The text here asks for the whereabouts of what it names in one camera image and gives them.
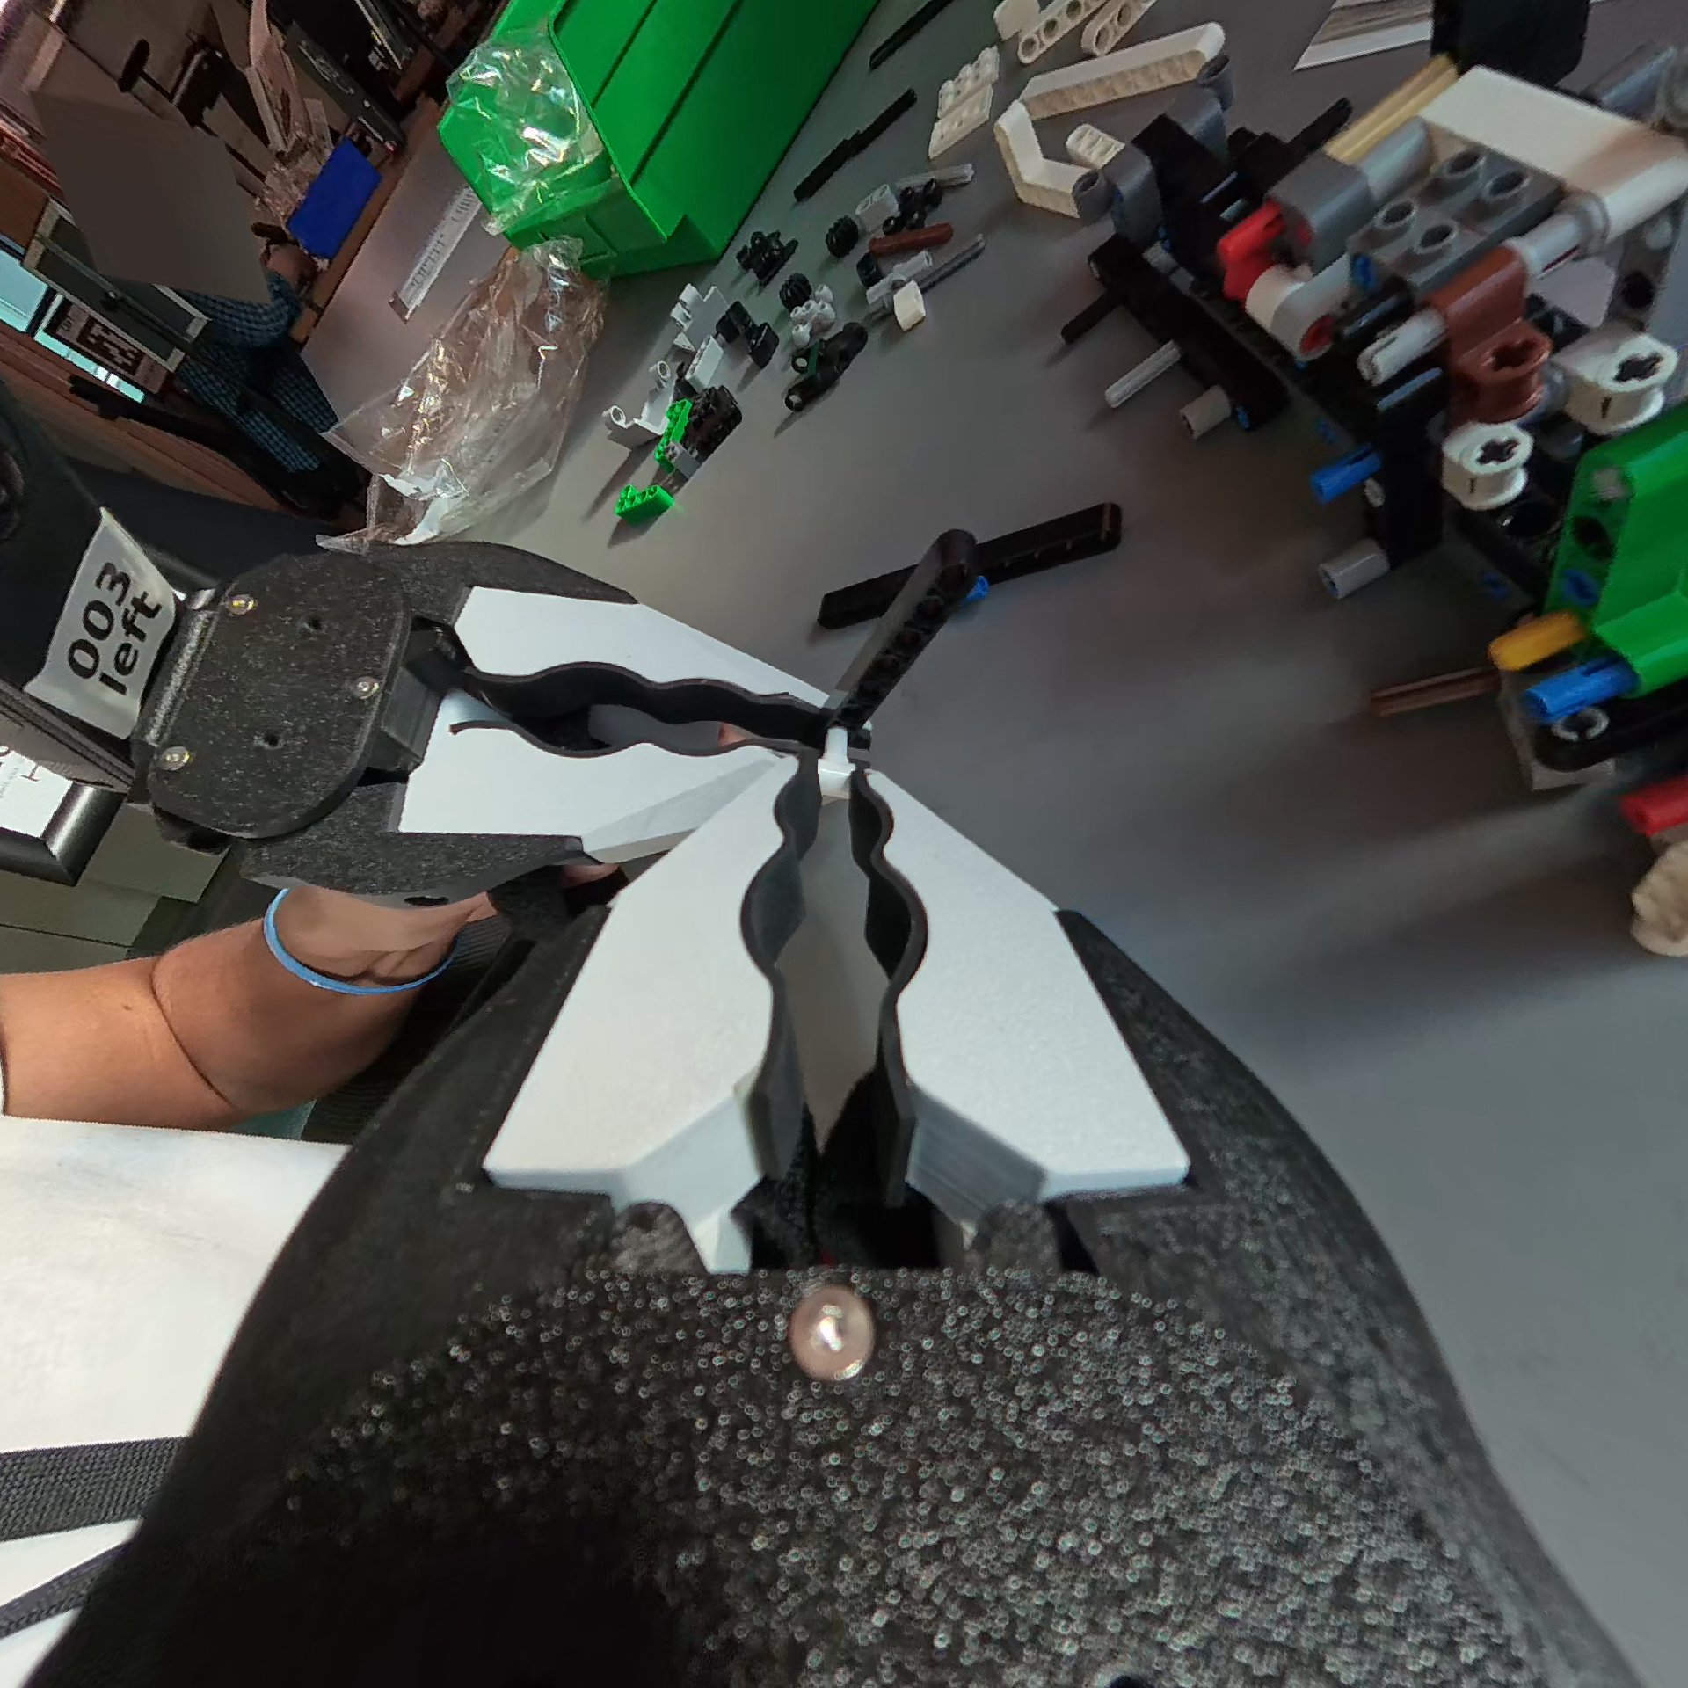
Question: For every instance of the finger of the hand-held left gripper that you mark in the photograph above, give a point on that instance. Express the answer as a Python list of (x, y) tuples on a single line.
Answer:
[(552, 798), (593, 634)]

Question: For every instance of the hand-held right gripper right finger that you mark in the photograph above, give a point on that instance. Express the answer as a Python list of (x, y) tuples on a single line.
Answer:
[(1040, 1042)]

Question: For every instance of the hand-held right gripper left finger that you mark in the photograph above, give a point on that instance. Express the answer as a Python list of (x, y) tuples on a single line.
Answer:
[(633, 1042)]

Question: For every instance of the small white lego connector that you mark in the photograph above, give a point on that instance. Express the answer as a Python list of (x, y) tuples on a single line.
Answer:
[(833, 773)]

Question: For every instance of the person's left forearm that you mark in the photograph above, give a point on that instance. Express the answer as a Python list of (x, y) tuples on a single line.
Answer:
[(158, 1042)]

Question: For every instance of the scatter of black white lego parts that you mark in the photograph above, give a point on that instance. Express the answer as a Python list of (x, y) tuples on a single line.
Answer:
[(792, 330)]

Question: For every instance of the thin black lego beam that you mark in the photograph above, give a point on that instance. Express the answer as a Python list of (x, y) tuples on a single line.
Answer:
[(857, 146), (916, 33)]

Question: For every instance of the white lego plate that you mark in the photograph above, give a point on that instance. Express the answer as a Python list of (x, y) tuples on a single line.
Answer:
[(953, 131), (972, 78)]

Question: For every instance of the white angled lego beam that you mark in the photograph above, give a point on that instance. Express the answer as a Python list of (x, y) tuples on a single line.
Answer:
[(1040, 178)]

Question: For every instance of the partly built lego model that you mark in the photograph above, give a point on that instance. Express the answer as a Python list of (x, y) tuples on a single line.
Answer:
[(1385, 304)]

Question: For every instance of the lego instruction booklet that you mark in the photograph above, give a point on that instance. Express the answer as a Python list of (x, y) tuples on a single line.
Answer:
[(1370, 27)]

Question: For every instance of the person's left hand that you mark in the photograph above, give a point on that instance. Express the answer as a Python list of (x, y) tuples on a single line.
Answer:
[(381, 937)]

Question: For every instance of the grey drawer cabinet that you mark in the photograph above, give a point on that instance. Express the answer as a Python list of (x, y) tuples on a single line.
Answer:
[(170, 882)]

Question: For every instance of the clear plastic bag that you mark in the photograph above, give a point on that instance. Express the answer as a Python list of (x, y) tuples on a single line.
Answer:
[(488, 383), (526, 105)]

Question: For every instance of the brown wooden desk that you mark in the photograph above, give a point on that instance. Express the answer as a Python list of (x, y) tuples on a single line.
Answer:
[(130, 449)]

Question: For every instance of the blue wristband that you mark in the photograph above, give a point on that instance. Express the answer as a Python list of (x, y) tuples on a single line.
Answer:
[(306, 975)]

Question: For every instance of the black electronic device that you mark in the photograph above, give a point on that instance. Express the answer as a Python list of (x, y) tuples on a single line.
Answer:
[(119, 330)]

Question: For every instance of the white paper strip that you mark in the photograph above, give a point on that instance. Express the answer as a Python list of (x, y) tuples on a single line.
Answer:
[(435, 258)]

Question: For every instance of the blue board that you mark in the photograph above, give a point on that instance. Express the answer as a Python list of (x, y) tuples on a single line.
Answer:
[(332, 197)]

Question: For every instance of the green storage bin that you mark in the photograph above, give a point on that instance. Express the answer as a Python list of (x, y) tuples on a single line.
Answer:
[(659, 131)]

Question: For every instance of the person's white shirt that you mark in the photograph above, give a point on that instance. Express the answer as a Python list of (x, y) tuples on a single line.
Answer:
[(105, 1292)]

